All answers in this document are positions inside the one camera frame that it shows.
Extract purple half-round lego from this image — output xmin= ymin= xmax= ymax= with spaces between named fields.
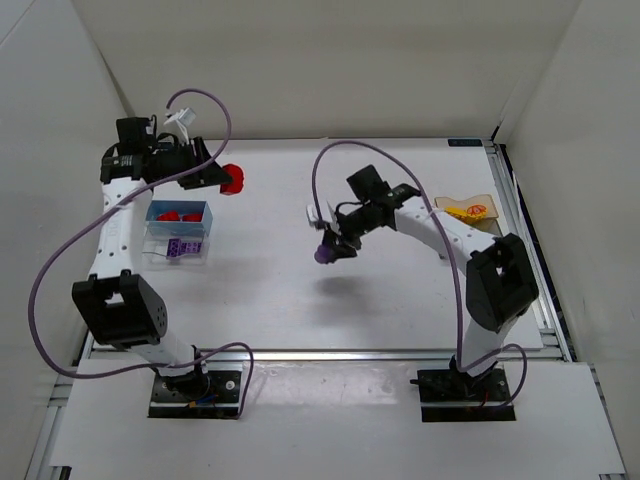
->
xmin=314 ymin=244 xmax=335 ymax=265

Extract red half-round lego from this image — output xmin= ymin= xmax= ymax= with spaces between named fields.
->
xmin=220 ymin=164 xmax=245 ymax=196

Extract red green rounded lego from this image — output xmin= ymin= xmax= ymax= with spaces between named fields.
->
xmin=181 ymin=213 xmax=203 ymax=223

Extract red rounded lego brick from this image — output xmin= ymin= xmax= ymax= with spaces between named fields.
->
xmin=156 ymin=211 xmax=181 ymax=222

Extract yellow black striped lego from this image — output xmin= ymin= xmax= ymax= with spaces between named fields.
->
xmin=445 ymin=207 xmax=469 ymax=218

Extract yellow orange printed lego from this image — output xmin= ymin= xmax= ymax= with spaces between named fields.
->
xmin=467 ymin=204 xmax=488 ymax=221

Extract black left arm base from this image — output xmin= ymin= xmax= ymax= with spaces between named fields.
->
xmin=147 ymin=362 xmax=245 ymax=420

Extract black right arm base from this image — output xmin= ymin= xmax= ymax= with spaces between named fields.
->
xmin=410 ymin=368 xmax=516 ymax=423

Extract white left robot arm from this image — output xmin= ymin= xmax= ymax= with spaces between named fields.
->
xmin=72 ymin=117 xmax=244 ymax=399

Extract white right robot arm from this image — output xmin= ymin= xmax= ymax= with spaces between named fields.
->
xmin=307 ymin=165 xmax=539 ymax=378

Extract blue plastic container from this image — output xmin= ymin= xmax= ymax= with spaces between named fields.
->
xmin=145 ymin=200 xmax=213 ymax=236

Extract purple lego in container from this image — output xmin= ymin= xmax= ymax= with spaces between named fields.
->
xmin=184 ymin=241 xmax=202 ymax=255

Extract clear plastic container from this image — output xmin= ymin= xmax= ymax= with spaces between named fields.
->
xmin=141 ymin=232 xmax=209 ymax=270

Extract blue label sticker right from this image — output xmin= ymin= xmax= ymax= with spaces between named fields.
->
xmin=447 ymin=138 xmax=483 ymax=148

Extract orange translucent container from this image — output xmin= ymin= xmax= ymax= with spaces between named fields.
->
xmin=435 ymin=194 xmax=501 ymax=235

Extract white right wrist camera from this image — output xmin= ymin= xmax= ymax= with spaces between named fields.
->
xmin=306 ymin=200 xmax=336 ymax=230

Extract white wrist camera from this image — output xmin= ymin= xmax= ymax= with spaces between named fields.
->
xmin=306 ymin=200 xmax=336 ymax=230
xmin=163 ymin=107 xmax=196 ymax=143

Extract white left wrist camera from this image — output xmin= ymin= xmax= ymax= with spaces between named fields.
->
xmin=163 ymin=107 xmax=196 ymax=143

